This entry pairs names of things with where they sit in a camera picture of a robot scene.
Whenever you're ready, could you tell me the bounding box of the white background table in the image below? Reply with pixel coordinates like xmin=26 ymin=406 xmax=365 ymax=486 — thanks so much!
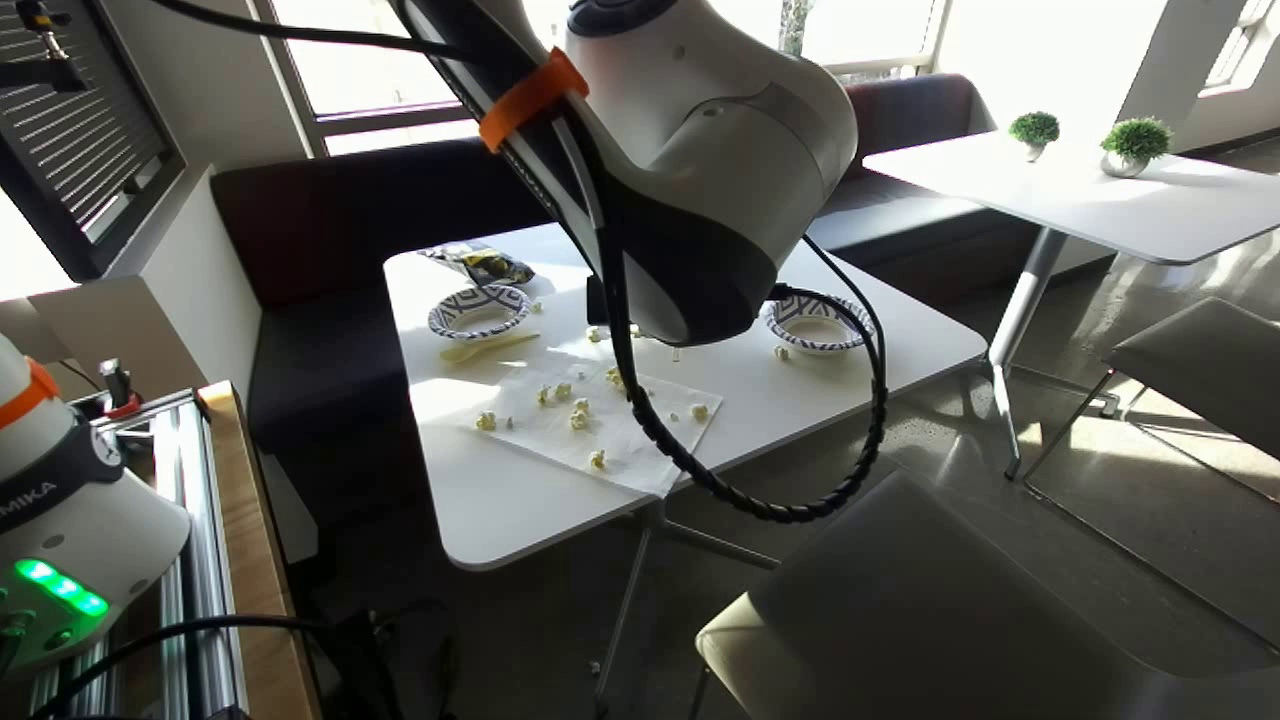
xmin=866 ymin=132 xmax=1280 ymax=263

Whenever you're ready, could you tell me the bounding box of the white square table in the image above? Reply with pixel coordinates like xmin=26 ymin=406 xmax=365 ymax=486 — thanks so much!
xmin=383 ymin=224 xmax=984 ymax=573

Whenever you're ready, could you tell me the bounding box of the small green plant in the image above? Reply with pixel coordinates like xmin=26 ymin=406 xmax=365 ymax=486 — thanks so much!
xmin=1098 ymin=118 xmax=1170 ymax=175
xmin=1008 ymin=112 xmax=1060 ymax=147

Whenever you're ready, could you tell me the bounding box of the black cable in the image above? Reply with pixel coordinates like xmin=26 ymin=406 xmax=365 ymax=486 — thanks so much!
xmin=584 ymin=224 xmax=892 ymax=525

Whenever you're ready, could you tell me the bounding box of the blue patterned far bowl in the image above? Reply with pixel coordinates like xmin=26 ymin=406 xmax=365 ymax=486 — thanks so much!
xmin=768 ymin=296 xmax=863 ymax=355

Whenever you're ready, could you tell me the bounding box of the grey chair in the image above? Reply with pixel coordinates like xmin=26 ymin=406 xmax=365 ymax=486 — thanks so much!
xmin=695 ymin=479 xmax=1280 ymax=720

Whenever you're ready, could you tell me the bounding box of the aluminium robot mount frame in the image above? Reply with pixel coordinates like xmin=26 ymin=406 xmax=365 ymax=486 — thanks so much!
xmin=22 ymin=386 xmax=325 ymax=720

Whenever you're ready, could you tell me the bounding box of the blue patterned paper bowl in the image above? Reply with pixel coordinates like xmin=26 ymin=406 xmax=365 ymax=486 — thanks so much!
xmin=427 ymin=287 xmax=533 ymax=343

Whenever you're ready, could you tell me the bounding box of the small green plant left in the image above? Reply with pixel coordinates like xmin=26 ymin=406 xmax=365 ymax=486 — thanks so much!
xmin=1008 ymin=112 xmax=1060 ymax=147

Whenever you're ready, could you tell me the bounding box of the black popcorn bag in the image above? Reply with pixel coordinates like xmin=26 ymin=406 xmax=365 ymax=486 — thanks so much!
xmin=434 ymin=247 xmax=533 ymax=287

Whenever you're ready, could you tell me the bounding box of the dark bench seat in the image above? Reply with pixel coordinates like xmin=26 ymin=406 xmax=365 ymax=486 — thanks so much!
xmin=213 ymin=141 xmax=1032 ymax=525

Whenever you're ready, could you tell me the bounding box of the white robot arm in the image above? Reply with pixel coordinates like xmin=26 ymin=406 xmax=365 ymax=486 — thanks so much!
xmin=0 ymin=0 xmax=854 ymax=674

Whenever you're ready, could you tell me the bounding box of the white paper napkin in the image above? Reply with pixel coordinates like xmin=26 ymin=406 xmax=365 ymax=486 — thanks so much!
xmin=453 ymin=354 xmax=679 ymax=497

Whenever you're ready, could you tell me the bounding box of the small green plant right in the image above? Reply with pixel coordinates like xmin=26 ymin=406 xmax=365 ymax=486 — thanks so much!
xmin=1098 ymin=118 xmax=1170 ymax=175

